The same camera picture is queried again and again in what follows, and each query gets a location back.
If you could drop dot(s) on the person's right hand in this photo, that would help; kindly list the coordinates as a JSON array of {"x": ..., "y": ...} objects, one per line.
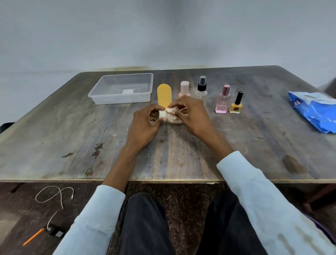
[{"x": 195, "y": 118}]

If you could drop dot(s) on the blue wet wipes packet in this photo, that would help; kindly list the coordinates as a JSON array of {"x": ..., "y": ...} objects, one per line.
[{"x": 313, "y": 110}]

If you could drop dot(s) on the yellow nail polish bottle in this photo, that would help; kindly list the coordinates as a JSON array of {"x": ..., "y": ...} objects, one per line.
[{"x": 236, "y": 105}]

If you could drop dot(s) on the clear plastic container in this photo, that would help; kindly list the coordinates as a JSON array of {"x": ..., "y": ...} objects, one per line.
[{"x": 123, "y": 89}]

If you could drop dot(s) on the person's right leg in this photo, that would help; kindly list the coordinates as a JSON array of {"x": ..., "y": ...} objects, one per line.
[{"x": 231, "y": 226}]

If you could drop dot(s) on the black chair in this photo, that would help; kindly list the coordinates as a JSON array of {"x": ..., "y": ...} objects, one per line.
[{"x": 6, "y": 127}]

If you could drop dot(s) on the person's left thumb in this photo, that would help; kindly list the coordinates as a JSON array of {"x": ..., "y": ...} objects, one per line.
[{"x": 160, "y": 120}]

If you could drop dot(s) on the person's left leg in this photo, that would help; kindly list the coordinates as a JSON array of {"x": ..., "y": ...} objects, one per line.
[{"x": 144, "y": 226}]

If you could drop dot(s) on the person's right forearm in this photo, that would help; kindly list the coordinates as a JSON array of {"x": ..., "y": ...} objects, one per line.
[{"x": 262, "y": 199}]

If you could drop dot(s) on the yellow nail file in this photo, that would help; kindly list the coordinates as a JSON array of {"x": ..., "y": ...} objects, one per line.
[{"x": 164, "y": 95}]

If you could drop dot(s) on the pink bottle with pale cap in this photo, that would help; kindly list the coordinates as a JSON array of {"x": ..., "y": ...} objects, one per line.
[{"x": 184, "y": 89}]

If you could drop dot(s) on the black charger adapter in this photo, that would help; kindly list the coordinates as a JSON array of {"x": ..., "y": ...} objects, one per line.
[{"x": 56, "y": 231}]

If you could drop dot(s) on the pink perfume bottle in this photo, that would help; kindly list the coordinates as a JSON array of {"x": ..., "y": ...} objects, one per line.
[{"x": 223, "y": 102}]

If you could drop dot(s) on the person's left forearm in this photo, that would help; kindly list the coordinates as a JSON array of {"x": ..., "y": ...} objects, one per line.
[{"x": 105, "y": 205}]

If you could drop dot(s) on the person's right thumb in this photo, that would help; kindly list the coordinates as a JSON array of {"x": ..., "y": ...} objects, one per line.
[{"x": 178, "y": 116}]

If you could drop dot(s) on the orange pencil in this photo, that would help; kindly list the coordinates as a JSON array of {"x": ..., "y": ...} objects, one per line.
[{"x": 33, "y": 237}]

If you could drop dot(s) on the person's left hand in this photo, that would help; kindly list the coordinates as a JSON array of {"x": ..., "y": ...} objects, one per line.
[{"x": 141, "y": 128}]

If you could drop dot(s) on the clear spray bottle black cap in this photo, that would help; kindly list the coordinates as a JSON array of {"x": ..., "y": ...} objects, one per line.
[{"x": 202, "y": 90}]

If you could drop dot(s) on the beige practice hand model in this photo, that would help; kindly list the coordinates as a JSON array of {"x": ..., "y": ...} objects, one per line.
[{"x": 170, "y": 119}]

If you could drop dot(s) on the person's leg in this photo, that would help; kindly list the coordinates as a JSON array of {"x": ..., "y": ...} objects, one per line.
[
  {"x": 231, "y": 226},
  {"x": 144, "y": 226}
]

